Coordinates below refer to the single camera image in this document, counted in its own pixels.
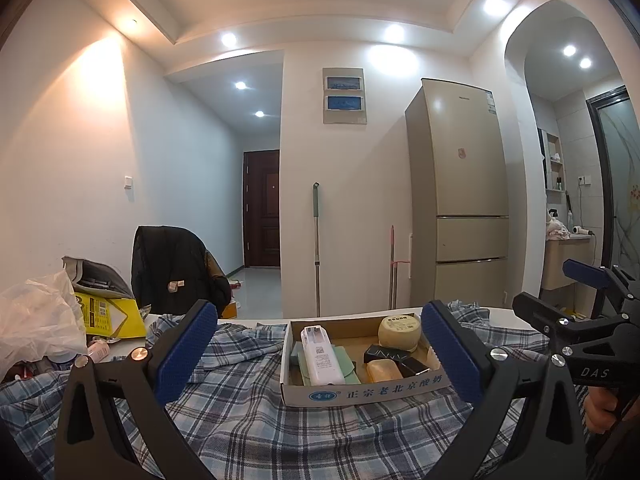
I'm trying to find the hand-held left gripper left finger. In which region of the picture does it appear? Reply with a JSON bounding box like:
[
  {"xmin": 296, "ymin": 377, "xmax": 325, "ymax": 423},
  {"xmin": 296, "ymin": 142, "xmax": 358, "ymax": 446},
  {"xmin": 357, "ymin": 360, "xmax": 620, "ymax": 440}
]
[{"xmin": 54, "ymin": 299, "xmax": 219, "ymax": 480}]

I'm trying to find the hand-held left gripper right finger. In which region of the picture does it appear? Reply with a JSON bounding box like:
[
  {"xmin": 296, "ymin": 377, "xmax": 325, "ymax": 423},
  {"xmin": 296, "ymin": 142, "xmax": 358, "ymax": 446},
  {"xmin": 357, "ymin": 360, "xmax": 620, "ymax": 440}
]
[{"xmin": 420, "ymin": 300, "xmax": 588, "ymax": 480}]

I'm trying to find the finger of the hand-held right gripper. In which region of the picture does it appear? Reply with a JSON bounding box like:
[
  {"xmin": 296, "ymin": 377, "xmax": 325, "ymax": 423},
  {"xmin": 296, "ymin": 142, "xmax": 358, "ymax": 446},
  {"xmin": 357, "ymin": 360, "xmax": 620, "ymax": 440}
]
[
  {"xmin": 512, "ymin": 290, "xmax": 627, "ymax": 358},
  {"xmin": 562, "ymin": 258, "xmax": 640, "ymax": 303}
]

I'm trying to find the black square cup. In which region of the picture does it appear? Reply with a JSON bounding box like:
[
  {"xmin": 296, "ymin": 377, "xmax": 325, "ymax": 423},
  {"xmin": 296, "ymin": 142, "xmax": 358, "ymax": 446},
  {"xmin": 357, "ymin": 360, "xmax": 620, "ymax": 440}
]
[{"xmin": 395, "ymin": 355, "xmax": 431, "ymax": 378}]

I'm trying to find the cream round container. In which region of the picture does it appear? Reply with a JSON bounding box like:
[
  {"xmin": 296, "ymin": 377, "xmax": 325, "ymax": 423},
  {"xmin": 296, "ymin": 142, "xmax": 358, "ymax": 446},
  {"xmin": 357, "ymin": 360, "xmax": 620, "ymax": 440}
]
[{"xmin": 377, "ymin": 313, "xmax": 422, "ymax": 353}]

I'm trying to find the light green box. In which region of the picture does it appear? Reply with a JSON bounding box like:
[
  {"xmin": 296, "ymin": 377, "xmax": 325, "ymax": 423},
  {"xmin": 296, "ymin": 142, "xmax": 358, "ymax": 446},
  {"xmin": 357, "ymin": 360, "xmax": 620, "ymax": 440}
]
[{"xmin": 297, "ymin": 345, "xmax": 359, "ymax": 384}]

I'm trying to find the white remote control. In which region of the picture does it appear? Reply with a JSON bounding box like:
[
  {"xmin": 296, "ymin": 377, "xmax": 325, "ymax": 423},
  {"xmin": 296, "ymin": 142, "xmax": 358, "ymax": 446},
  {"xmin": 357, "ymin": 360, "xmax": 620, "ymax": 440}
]
[{"xmin": 300, "ymin": 325, "xmax": 346, "ymax": 386}]

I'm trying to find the white cardboard box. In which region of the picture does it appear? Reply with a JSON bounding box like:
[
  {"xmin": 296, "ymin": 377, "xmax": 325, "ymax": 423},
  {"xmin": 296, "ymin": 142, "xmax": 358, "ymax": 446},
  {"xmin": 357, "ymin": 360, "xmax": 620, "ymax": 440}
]
[{"xmin": 280, "ymin": 312, "xmax": 453, "ymax": 407}]

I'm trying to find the person's right hand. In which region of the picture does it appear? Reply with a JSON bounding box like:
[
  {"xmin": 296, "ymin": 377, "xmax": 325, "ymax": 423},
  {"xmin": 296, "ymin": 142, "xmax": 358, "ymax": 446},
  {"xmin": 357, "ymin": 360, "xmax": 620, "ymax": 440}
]
[{"xmin": 584, "ymin": 387, "xmax": 623, "ymax": 433}]

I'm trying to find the beige vanity cabinet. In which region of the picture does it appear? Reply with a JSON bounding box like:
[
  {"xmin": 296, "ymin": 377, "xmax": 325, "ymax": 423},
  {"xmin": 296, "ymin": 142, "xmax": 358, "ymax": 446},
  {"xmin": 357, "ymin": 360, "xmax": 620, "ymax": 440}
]
[{"xmin": 541, "ymin": 236, "xmax": 593, "ymax": 291}]

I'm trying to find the yellow paper bag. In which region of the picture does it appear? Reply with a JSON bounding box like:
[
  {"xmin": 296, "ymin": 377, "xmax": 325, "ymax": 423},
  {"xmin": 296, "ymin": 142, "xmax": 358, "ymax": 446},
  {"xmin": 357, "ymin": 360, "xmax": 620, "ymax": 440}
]
[{"xmin": 75, "ymin": 292, "xmax": 147, "ymax": 341}]

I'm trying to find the dark-framed glass door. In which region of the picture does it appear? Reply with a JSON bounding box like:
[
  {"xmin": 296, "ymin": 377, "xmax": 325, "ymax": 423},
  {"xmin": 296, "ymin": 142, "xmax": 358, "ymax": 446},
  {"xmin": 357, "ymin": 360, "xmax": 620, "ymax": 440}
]
[{"xmin": 586, "ymin": 86, "xmax": 640, "ymax": 271}]

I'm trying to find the blue plaid cloth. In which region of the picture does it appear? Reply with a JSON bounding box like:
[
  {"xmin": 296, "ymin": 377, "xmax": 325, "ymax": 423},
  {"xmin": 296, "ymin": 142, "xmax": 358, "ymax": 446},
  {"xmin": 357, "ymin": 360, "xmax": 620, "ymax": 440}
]
[{"xmin": 0, "ymin": 300, "xmax": 601, "ymax": 480}]

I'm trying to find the grey bag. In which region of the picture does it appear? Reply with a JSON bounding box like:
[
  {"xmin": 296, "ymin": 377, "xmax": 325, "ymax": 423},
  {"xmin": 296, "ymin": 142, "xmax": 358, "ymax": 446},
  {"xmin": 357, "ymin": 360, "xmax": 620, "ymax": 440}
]
[{"xmin": 61, "ymin": 256, "xmax": 135, "ymax": 301}]

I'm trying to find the pink broom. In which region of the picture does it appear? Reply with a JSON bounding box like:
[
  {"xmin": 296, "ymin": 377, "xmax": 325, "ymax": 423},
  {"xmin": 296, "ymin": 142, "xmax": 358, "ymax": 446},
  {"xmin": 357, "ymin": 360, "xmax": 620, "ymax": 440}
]
[{"xmin": 389, "ymin": 225, "xmax": 411, "ymax": 311}]

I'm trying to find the white plastic bag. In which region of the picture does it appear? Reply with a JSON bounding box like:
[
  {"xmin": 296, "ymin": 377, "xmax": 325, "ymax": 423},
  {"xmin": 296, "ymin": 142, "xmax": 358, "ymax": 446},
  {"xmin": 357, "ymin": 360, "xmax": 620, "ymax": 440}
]
[{"xmin": 0, "ymin": 270, "xmax": 88, "ymax": 381}]

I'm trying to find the beige refrigerator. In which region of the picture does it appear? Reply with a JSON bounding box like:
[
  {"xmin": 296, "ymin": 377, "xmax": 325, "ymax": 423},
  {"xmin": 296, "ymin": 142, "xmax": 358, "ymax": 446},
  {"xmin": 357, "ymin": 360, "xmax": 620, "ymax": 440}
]
[{"xmin": 405, "ymin": 78, "xmax": 510, "ymax": 308}]

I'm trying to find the brown entrance door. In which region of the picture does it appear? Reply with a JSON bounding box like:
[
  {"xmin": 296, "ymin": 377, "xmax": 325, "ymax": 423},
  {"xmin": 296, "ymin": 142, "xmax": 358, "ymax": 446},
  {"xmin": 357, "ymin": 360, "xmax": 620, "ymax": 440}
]
[{"xmin": 243, "ymin": 149, "xmax": 281, "ymax": 268}]

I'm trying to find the wall niche shelf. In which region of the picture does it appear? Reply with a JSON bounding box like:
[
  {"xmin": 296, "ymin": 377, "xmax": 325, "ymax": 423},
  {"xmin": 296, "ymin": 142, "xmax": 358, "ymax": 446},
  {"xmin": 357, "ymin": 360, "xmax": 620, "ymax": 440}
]
[{"xmin": 544, "ymin": 132, "xmax": 566, "ymax": 192}]

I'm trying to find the green-handled mop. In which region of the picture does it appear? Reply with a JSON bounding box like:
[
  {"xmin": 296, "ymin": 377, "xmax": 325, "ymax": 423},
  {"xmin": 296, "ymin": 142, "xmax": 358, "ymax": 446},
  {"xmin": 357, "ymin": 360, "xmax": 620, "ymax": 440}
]
[{"xmin": 312, "ymin": 182, "xmax": 322, "ymax": 317}]

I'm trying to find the wall electrical panel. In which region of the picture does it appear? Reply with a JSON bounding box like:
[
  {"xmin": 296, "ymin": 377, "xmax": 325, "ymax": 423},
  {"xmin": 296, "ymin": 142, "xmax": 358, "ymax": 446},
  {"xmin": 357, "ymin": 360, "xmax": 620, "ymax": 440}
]
[{"xmin": 322, "ymin": 66, "xmax": 368, "ymax": 125}]

